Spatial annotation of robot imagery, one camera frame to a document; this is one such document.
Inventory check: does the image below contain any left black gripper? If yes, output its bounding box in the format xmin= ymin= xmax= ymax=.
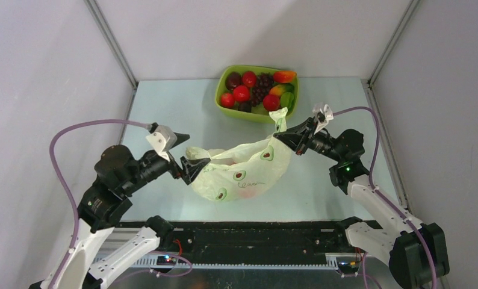
xmin=122 ymin=150 xmax=211 ymax=194

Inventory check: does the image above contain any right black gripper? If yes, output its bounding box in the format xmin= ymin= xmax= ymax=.
xmin=274 ymin=116 xmax=344 ymax=163

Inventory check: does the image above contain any pale green plastic bag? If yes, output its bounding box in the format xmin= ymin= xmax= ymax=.
xmin=185 ymin=107 xmax=294 ymax=202

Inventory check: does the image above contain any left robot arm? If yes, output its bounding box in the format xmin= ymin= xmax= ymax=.
xmin=30 ymin=132 xmax=210 ymax=288

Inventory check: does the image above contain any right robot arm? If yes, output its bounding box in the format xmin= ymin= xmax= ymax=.
xmin=274 ymin=119 xmax=450 ymax=288

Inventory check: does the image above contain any green fake starfruit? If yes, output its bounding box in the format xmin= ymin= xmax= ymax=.
xmin=280 ymin=92 xmax=295 ymax=110

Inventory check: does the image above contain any red fake fruit lower right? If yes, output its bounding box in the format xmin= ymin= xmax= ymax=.
xmin=262 ymin=95 xmax=281 ymax=111

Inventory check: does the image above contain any red fake fruit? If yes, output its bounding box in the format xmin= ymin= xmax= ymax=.
xmin=241 ymin=70 xmax=257 ymax=88
xmin=232 ymin=85 xmax=250 ymax=103
xmin=262 ymin=95 xmax=281 ymax=111

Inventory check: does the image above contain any yellow green fake mango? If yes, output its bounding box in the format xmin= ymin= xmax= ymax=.
xmin=269 ymin=83 xmax=294 ymax=98

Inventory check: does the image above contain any orange red fake mango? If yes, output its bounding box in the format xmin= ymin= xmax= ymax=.
xmin=272 ymin=70 xmax=297 ymax=84

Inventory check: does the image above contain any fake grape bunch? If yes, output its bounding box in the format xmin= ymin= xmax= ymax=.
xmin=250 ymin=73 xmax=275 ymax=107

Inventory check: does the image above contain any red fake fruit middle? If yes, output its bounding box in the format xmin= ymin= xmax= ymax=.
xmin=232 ymin=85 xmax=250 ymax=103

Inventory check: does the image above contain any fake strawberry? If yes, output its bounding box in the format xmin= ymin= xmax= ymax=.
xmin=219 ymin=92 xmax=235 ymax=109

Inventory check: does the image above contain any red fake fruit top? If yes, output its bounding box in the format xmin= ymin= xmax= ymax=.
xmin=241 ymin=70 xmax=257 ymax=88

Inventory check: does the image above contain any dark red fake plum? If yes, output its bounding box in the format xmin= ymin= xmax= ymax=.
xmin=225 ymin=72 xmax=242 ymax=91

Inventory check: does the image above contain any green plastic fruit bowl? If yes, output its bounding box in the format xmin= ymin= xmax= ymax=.
xmin=214 ymin=64 xmax=299 ymax=123

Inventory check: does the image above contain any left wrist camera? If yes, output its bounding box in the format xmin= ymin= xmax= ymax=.
xmin=146 ymin=122 xmax=177 ymax=162

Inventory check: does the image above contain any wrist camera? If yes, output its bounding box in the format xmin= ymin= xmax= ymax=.
xmin=312 ymin=102 xmax=334 ymax=135
xmin=146 ymin=122 xmax=177 ymax=162

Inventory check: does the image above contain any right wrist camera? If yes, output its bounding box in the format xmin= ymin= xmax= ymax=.
xmin=312 ymin=102 xmax=334 ymax=135

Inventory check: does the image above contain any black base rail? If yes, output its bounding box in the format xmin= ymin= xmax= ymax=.
xmin=103 ymin=220 xmax=367 ymax=266

